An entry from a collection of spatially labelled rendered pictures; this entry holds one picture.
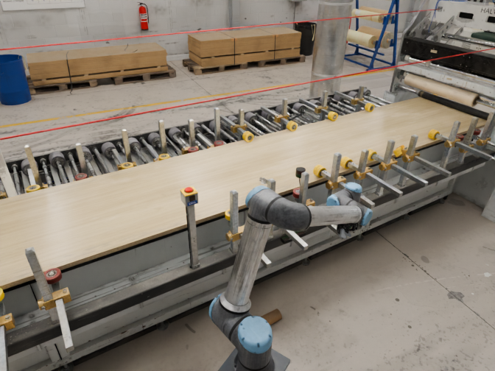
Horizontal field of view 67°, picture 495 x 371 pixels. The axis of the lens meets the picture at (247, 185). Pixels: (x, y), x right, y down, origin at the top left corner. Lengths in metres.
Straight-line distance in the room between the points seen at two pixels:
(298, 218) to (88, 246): 1.20
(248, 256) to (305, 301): 1.44
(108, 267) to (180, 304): 0.69
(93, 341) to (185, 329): 0.60
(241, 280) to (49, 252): 1.06
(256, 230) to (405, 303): 1.87
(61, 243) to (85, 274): 0.21
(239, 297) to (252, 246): 0.26
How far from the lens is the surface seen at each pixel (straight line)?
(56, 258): 2.20
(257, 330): 1.74
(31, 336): 2.17
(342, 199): 1.98
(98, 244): 2.20
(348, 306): 3.06
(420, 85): 4.54
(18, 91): 7.30
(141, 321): 2.73
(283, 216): 1.47
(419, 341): 3.03
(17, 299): 2.32
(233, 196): 2.06
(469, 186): 4.61
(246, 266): 1.66
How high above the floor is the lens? 2.27
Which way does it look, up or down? 33 degrees down
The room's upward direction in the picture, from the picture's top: 1 degrees clockwise
